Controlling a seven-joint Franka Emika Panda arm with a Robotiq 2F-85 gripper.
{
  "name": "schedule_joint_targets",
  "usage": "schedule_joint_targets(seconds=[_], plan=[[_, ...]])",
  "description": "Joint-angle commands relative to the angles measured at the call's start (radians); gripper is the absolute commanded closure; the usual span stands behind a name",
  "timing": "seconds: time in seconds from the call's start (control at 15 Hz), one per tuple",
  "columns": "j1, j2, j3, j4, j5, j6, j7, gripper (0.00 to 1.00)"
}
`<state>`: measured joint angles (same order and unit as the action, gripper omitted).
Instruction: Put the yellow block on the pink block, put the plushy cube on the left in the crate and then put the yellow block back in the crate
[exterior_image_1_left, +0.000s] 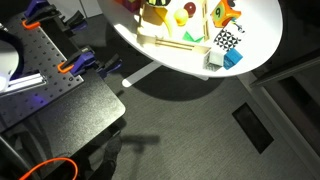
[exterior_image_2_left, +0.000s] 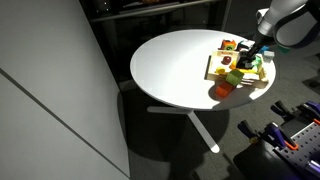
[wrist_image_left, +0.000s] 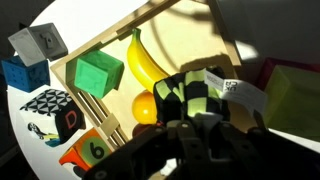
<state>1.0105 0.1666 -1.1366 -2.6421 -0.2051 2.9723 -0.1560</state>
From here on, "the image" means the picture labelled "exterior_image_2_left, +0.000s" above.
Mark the white grey block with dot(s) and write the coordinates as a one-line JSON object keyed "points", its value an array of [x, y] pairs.
{"points": [[268, 55]]}

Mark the white table pedestal base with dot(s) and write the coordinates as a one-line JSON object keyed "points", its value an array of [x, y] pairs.
{"points": [[200, 126]]}

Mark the dark purple spring clamp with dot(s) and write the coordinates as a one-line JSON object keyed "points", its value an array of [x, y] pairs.
{"points": [[248, 130]]}

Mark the yellow toy banana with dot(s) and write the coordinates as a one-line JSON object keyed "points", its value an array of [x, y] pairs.
{"points": [[248, 70]]}

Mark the yellow toy lemon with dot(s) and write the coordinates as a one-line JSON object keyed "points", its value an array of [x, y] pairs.
{"points": [[220, 70]]}

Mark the toy orange fruit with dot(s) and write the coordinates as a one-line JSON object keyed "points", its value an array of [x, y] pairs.
{"points": [[233, 65]]}

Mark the perforated metal breadboard plate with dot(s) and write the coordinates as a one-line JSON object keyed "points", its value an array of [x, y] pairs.
{"points": [[305, 141]]}

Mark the black zebra letter plush cube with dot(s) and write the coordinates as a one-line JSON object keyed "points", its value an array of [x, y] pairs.
{"points": [[245, 63]]}

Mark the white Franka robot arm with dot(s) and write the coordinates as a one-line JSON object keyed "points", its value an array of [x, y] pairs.
{"points": [[286, 20]]}

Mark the black robot stand top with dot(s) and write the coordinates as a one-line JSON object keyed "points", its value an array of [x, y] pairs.
{"points": [[253, 165]]}

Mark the black white triangle plush cube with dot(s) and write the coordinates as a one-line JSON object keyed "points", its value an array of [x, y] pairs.
{"points": [[243, 45]]}

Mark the dark red toy plum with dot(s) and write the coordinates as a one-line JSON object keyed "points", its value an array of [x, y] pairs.
{"points": [[227, 60]]}

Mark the wooden slatted tray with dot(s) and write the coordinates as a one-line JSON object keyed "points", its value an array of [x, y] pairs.
{"points": [[215, 61]]}

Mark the dark shelf unit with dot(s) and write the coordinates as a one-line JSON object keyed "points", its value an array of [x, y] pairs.
{"points": [[150, 10]]}

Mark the yellow-green block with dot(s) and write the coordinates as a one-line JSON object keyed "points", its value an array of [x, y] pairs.
{"points": [[235, 77]]}

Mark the orange block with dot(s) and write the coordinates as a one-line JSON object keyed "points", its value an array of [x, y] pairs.
{"points": [[223, 90]]}

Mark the blue block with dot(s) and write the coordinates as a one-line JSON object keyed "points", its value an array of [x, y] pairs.
{"points": [[264, 49]]}

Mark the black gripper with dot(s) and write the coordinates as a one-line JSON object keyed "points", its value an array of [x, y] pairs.
{"points": [[250, 53]]}

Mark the orange number nine plush cube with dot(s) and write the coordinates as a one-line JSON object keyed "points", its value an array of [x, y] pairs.
{"points": [[228, 45]]}

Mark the black spring clamp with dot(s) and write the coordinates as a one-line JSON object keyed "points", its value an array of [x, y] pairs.
{"points": [[281, 109]]}

